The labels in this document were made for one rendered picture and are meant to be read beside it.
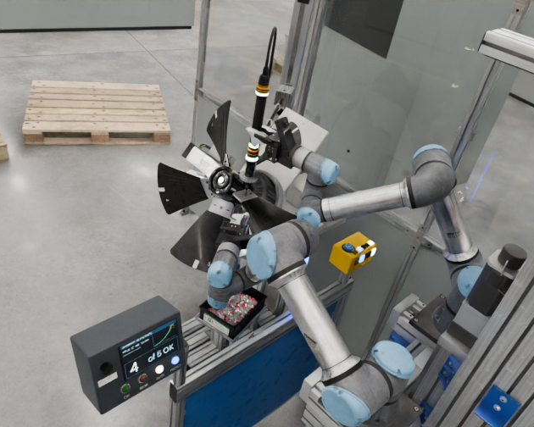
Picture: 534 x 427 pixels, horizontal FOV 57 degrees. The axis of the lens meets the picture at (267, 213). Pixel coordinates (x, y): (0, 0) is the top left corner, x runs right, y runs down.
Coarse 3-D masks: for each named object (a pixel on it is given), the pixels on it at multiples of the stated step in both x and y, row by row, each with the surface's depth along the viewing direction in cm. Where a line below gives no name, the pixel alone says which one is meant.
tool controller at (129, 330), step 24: (144, 312) 131; (168, 312) 131; (72, 336) 123; (96, 336) 123; (120, 336) 122; (144, 336) 125; (168, 336) 131; (96, 360) 118; (120, 360) 123; (144, 360) 128; (168, 360) 134; (96, 384) 120; (120, 384) 125; (144, 384) 130; (96, 408) 125
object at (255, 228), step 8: (248, 200) 188; (256, 200) 190; (264, 200) 191; (248, 208) 185; (256, 208) 185; (264, 208) 186; (272, 208) 188; (280, 208) 189; (256, 216) 182; (264, 216) 183; (272, 216) 184; (280, 216) 185; (288, 216) 185; (296, 216) 186; (248, 224) 180; (256, 224) 180; (264, 224) 180; (272, 224) 181; (280, 224) 181; (256, 232) 178
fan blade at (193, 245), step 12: (204, 216) 193; (216, 216) 194; (192, 228) 193; (204, 228) 193; (216, 228) 194; (180, 240) 193; (192, 240) 192; (204, 240) 193; (180, 252) 192; (192, 252) 192; (204, 252) 193; (192, 264) 192; (204, 264) 192
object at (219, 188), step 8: (224, 168) 192; (216, 176) 193; (224, 176) 192; (232, 176) 189; (216, 184) 192; (224, 184) 190; (232, 184) 188; (240, 184) 192; (216, 192) 190; (224, 192) 189; (232, 192) 191; (232, 200) 199
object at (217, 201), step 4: (212, 200) 194; (216, 200) 195; (220, 200) 195; (224, 200) 196; (212, 204) 194; (216, 204) 195; (220, 204) 195; (224, 204) 196; (228, 204) 196; (232, 204) 197; (212, 208) 194; (216, 208) 195; (224, 208) 196; (228, 208) 196; (232, 208) 197; (216, 212) 195; (220, 212) 195; (224, 212) 196; (228, 212) 196; (224, 216) 196; (228, 216) 196
